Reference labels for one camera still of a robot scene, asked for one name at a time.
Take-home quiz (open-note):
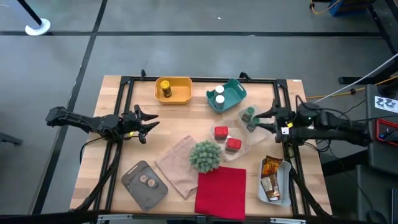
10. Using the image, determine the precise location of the red cloth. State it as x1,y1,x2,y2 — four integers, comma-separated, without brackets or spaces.
194,166,248,222

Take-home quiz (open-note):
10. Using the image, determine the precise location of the yellow-lid spice jar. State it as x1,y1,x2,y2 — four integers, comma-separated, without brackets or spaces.
159,80,173,98

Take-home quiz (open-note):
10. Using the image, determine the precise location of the light grey plastic bin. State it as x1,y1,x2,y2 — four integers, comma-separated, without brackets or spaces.
256,160,292,208

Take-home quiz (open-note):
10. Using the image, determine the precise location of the yellow cable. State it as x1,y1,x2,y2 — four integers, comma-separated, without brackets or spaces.
308,0,343,15
306,74,398,100

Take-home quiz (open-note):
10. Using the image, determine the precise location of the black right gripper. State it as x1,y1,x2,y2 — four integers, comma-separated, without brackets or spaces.
255,98,300,144

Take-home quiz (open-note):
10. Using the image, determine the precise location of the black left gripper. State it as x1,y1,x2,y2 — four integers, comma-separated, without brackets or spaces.
119,104,160,145

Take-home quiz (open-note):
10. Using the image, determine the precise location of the teal plastic bin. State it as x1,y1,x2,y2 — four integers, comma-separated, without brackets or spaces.
205,77,248,114

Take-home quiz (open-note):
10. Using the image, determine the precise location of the brown white-label spice packet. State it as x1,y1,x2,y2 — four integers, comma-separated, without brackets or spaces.
260,173,282,202

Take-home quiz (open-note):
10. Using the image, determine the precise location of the grey floor bracket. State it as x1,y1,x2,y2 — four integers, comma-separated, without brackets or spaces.
0,132,24,147

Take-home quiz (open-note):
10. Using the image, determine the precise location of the clear plastic bin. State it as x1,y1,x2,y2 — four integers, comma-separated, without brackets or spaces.
237,105,270,146
209,118,251,162

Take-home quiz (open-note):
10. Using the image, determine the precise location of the yellow plastic bin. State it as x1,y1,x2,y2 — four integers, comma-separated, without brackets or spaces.
154,76,193,105

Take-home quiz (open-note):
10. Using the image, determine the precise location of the black desk stand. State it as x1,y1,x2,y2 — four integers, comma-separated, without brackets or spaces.
338,0,398,85

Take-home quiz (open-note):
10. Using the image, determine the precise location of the red-lid spice container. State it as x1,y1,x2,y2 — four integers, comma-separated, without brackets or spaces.
224,138,243,154
213,125,229,141

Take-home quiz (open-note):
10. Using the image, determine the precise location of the black cable bundle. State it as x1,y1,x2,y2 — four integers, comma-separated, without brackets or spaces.
74,142,123,213
282,142,331,218

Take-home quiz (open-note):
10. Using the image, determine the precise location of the black post white round base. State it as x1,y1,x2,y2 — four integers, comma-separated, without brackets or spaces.
15,0,52,37

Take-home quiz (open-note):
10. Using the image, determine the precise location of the black aluminium table frame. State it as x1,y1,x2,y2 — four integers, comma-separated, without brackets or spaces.
73,68,332,218

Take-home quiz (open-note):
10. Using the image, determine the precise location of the white cable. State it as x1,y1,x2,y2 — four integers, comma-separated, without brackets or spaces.
310,52,398,105

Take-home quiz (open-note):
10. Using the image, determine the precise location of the dark grey plastic tray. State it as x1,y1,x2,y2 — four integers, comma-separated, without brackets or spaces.
120,160,169,212

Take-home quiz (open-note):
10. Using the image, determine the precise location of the red device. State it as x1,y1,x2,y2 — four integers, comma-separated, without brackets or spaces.
375,118,398,147

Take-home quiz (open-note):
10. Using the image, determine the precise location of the artificial green succulent in pot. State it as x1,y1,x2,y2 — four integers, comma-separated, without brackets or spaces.
188,139,223,174

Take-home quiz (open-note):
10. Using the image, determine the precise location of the white printed sticker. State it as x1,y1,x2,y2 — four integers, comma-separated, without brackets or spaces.
374,95,398,114

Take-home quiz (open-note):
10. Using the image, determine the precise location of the silver aluminium bracket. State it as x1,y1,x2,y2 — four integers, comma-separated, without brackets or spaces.
97,213,134,222
269,217,307,224

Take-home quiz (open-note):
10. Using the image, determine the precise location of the blue box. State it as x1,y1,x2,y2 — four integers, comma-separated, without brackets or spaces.
328,0,377,17

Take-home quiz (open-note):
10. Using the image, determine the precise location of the black equipment cabinet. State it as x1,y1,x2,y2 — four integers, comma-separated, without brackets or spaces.
354,83,398,224

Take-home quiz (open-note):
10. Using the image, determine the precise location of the beige cloth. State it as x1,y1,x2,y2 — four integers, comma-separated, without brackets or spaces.
154,134,200,201

